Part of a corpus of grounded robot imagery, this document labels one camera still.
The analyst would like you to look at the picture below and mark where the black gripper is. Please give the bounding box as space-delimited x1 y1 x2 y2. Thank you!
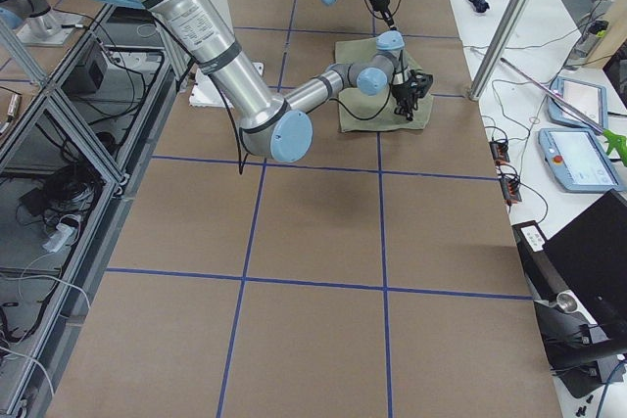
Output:
392 81 417 121
369 0 397 30

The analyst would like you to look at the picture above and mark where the olive green t-shirt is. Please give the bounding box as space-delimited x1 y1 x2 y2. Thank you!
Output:
334 38 435 132

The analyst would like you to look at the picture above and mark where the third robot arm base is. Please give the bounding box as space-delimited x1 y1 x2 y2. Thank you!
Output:
1 0 74 47

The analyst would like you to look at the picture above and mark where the near teach pendant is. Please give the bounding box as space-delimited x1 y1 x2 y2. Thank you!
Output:
538 128 626 193

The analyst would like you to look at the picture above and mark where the teach pendant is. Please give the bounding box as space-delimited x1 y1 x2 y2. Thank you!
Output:
548 76 608 127
538 128 626 193

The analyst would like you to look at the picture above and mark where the far teach pendant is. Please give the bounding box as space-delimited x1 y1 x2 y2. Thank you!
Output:
548 76 608 127

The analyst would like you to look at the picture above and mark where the metal reacher grabber stick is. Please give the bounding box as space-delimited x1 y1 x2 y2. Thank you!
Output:
499 58 627 166

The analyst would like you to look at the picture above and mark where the black monitor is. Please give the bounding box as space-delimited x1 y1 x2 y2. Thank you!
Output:
544 190 626 322

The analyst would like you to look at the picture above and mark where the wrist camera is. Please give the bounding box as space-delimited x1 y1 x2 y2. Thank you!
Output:
410 70 433 99

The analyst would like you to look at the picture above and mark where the aluminium frame post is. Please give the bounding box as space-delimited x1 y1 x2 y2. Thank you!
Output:
467 0 530 102

